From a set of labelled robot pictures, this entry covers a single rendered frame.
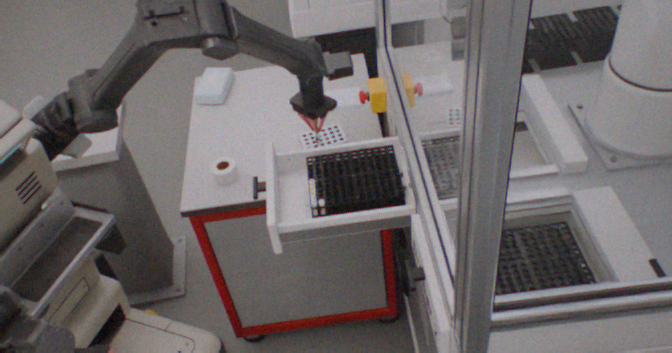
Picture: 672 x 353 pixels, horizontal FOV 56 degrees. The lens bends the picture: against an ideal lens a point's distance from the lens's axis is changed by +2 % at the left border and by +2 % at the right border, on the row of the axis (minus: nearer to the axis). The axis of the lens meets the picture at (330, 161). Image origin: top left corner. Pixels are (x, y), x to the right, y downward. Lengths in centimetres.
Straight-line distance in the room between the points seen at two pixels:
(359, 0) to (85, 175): 105
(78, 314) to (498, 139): 110
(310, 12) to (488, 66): 152
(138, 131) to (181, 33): 235
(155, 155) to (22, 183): 185
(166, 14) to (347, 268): 118
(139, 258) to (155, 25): 152
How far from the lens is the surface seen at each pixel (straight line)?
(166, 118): 335
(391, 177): 150
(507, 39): 67
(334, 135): 178
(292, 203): 156
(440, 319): 122
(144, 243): 236
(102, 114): 127
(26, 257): 137
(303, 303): 211
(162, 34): 100
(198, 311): 247
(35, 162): 134
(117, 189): 217
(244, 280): 199
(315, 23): 217
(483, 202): 81
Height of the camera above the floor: 196
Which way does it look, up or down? 43 degrees down
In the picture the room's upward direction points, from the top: 9 degrees counter-clockwise
